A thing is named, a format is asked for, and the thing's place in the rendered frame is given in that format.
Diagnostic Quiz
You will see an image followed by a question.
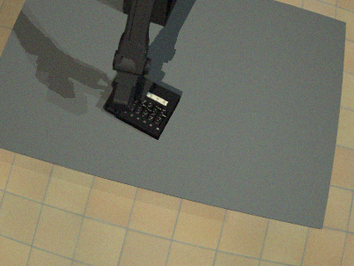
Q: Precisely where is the black lighting desk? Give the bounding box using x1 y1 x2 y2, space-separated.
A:
114 82 180 140

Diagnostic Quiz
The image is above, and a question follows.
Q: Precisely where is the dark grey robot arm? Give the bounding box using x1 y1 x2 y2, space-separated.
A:
103 0 156 117

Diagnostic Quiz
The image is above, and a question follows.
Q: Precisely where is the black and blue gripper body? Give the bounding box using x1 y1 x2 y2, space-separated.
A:
111 77 153 102

